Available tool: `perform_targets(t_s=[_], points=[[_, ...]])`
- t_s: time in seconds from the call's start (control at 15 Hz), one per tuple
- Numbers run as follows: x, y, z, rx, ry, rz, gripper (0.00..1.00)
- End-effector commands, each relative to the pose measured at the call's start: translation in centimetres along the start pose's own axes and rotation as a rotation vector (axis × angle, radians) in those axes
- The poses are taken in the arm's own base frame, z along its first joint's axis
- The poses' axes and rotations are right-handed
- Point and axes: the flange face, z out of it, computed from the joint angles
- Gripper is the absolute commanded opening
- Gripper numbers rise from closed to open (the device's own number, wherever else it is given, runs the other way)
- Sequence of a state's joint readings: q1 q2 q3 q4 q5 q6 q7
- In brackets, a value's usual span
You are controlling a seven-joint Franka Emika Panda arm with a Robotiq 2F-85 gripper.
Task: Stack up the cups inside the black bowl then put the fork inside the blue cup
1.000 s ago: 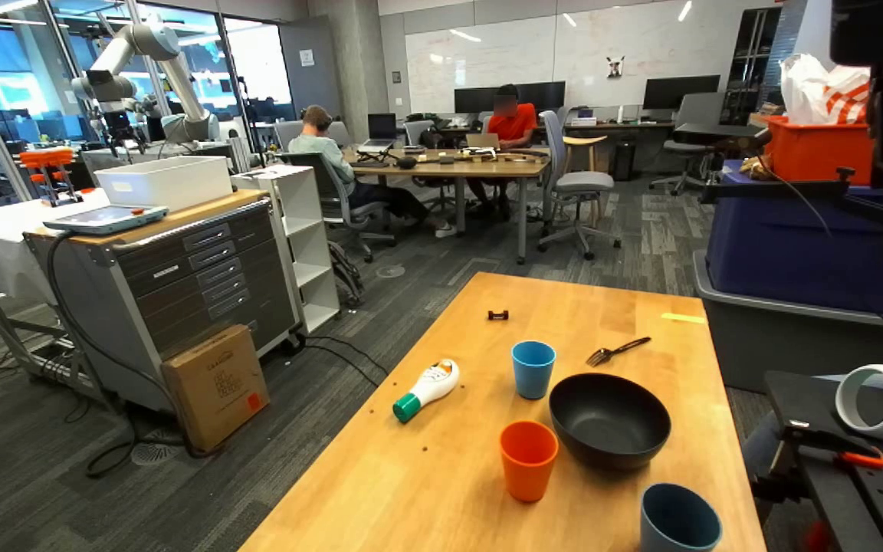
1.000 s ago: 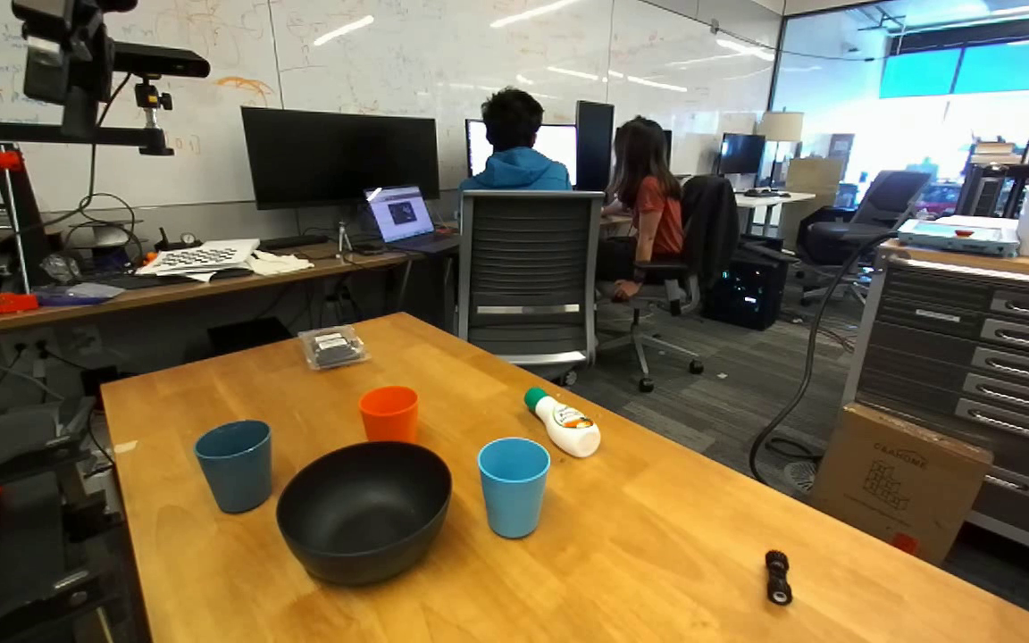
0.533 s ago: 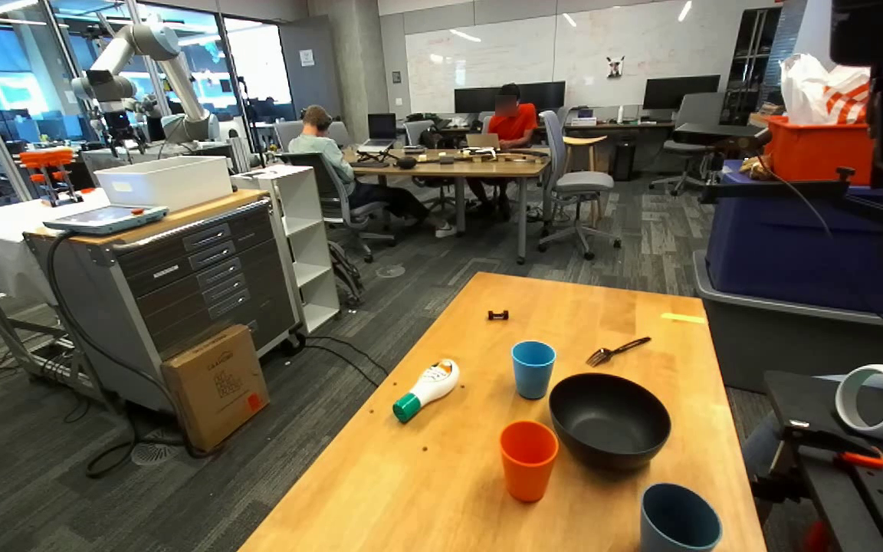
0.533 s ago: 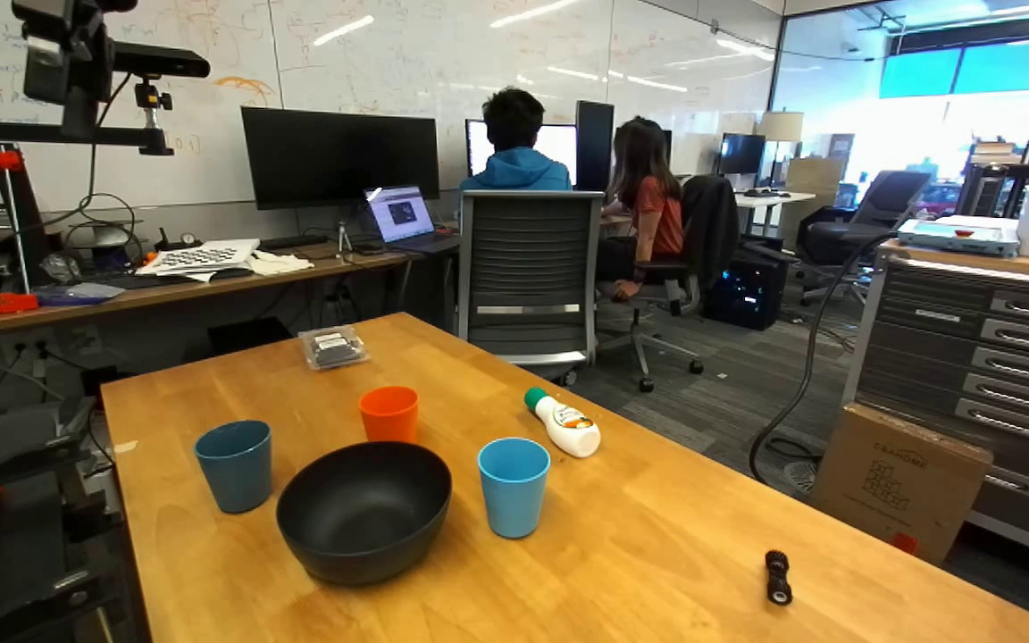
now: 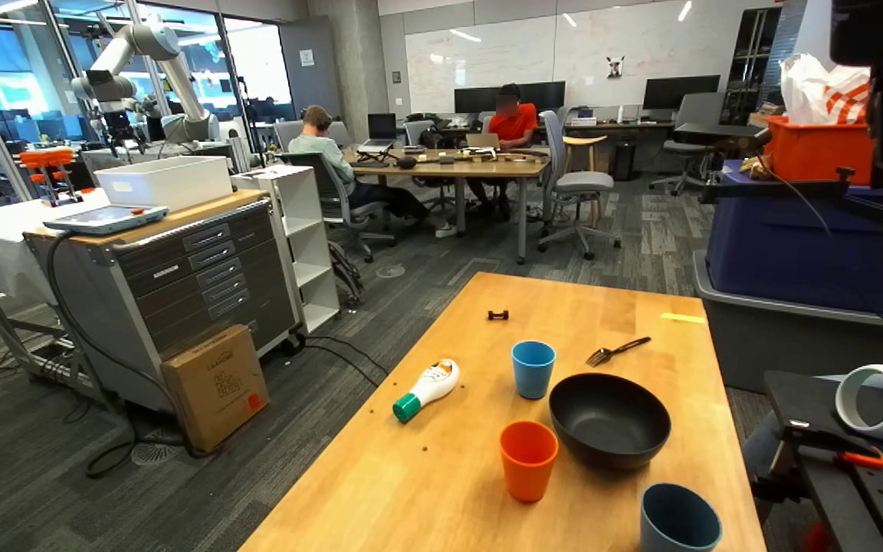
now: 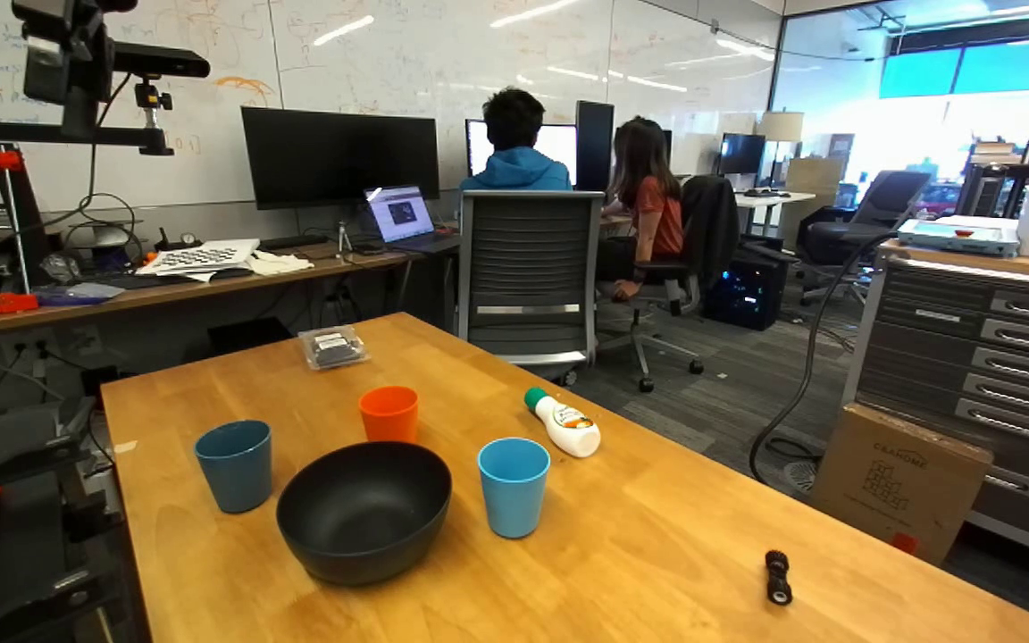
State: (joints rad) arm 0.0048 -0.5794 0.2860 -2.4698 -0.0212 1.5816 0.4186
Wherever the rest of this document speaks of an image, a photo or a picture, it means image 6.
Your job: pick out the light blue plastic cup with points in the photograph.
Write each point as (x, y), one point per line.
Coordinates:
(513, 474)

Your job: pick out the orange plastic cup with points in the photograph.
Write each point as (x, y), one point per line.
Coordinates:
(392, 411)

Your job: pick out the dark teal plastic cup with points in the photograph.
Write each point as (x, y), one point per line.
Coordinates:
(238, 464)

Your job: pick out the black bowl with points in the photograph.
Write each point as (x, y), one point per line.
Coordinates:
(365, 511)

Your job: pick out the grey mesh office chair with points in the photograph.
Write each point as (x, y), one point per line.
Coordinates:
(528, 272)

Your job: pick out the white bottle green cap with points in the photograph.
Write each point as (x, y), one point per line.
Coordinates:
(566, 425)

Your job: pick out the open laptop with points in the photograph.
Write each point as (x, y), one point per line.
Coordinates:
(406, 222)

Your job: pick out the wooden side desk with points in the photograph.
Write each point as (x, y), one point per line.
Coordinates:
(323, 263)

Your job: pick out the clear plastic packet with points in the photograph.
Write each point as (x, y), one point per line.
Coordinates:
(329, 348)

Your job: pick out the person in blue hoodie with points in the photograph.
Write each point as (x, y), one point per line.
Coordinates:
(513, 128)

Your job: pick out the person in red shirt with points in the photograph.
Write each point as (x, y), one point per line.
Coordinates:
(648, 194)

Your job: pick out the large black monitor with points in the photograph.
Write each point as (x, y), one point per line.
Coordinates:
(312, 158)

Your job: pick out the black office chair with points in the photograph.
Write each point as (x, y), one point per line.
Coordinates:
(836, 237)

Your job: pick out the small black clip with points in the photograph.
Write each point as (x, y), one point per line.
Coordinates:
(775, 582)

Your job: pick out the cardboard box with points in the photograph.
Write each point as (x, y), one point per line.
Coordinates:
(897, 480)

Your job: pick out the grey drawer cabinet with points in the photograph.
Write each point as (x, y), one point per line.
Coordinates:
(949, 348)

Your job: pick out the camera on black boom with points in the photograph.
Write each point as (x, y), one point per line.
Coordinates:
(68, 63)

